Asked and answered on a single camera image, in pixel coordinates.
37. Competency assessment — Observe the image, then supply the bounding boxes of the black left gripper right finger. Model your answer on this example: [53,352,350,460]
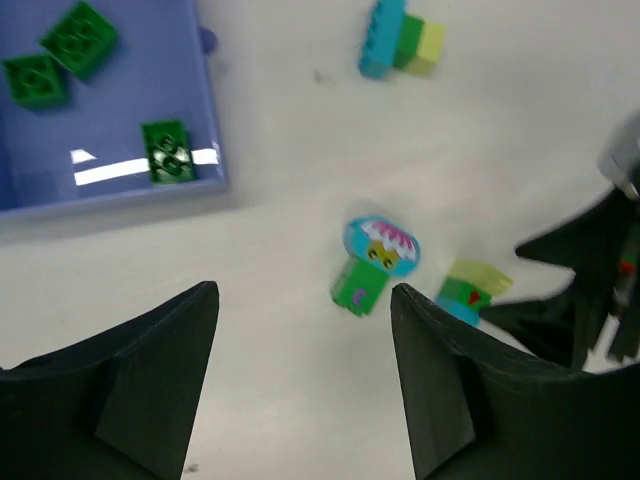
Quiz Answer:
[390,284,639,480]

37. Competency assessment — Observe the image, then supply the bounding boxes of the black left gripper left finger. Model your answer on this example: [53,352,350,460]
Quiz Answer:
[1,281,219,479]

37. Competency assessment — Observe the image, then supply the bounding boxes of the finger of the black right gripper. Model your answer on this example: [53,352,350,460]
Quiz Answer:
[514,189,630,300]
[480,294,612,370]

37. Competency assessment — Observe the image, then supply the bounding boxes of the cyan lego brick of trio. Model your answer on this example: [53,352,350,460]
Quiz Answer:
[435,295,480,327]

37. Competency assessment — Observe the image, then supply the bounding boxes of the lime lego brick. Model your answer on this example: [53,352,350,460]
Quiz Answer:
[406,22,446,76]
[448,258,513,296]

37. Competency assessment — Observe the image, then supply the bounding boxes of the cyan flower-face lego piece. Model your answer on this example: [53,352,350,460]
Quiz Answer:
[342,215,421,277]

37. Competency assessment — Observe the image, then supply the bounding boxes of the green four-stud lego brick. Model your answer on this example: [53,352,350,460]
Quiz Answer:
[141,119,196,186]

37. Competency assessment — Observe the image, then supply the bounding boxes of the dark green square lego brick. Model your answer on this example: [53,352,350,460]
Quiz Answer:
[1,53,69,109]

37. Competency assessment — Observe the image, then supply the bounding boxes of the green heart lego brick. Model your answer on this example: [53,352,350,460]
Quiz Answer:
[436,277,492,314]

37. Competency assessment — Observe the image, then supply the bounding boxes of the green lego brick with number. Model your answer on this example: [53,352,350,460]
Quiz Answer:
[330,257,390,316]

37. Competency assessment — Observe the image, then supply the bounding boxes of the lime lego brick on stack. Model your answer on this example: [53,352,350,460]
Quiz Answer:
[406,22,446,76]

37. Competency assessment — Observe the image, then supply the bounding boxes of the purple-blue plastic tray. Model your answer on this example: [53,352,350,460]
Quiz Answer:
[1,1,229,217]

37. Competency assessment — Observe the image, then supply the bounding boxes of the small green lego brick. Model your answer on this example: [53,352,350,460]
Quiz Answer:
[393,14,425,70]

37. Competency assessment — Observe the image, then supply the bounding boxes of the cyan long lego brick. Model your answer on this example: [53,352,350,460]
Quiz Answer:
[358,0,407,80]

